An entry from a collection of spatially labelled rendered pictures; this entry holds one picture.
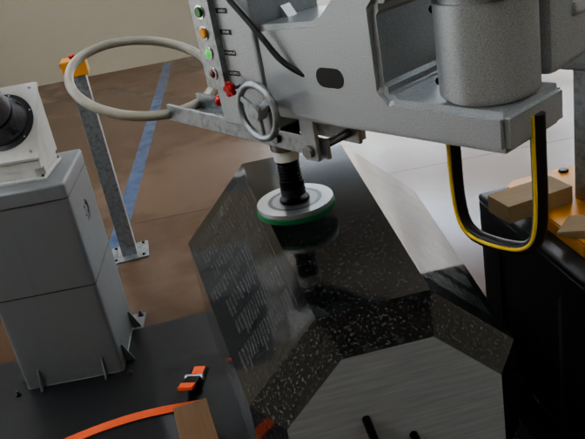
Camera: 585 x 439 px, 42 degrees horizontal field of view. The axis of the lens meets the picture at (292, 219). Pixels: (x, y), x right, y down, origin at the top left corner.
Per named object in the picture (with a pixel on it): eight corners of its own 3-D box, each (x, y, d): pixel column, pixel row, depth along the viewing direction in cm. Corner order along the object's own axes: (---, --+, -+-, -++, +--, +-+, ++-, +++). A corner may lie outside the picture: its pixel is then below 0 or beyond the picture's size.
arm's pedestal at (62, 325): (13, 402, 303) (-64, 212, 268) (40, 334, 349) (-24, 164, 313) (135, 378, 304) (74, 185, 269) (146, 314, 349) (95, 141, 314)
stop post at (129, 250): (148, 241, 422) (93, 49, 377) (149, 256, 404) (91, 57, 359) (112, 250, 420) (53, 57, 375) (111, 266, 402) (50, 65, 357)
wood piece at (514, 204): (549, 191, 214) (548, 174, 212) (573, 202, 205) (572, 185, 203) (488, 211, 210) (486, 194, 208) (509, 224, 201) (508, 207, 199)
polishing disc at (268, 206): (305, 181, 222) (305, 177, 222) (348, 199, 205) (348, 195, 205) (244, 206, 213) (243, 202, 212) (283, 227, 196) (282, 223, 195)
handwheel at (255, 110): (310, 133, 181) (299, 71, 174) (279, 147, 175) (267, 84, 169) (270, 125, 191) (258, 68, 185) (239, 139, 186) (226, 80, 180)
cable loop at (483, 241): (553, 261, 153) (548, 111, 140) (544, 268, 151) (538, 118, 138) (460, 236, 169) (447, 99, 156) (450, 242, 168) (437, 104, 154)
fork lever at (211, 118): (373, 138, 190) (370, 118, 188) (318, 165, 179) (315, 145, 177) (210, 104, 239) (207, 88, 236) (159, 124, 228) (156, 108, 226)
